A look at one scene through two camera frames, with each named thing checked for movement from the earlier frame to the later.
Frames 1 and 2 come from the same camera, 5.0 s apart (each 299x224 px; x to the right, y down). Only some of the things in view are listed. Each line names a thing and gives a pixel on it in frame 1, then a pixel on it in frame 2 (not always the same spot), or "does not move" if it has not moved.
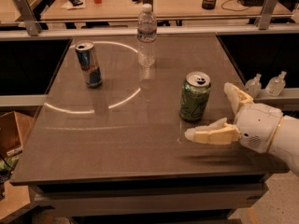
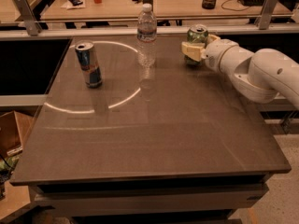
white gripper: [259, 125] -> [217, 54]
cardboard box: [15, 124] does not move
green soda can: [195, 94] -> [197, 34]
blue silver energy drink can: [90, 63] does not move
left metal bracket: [31, 21] does not move
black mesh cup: [208, 2] does not move
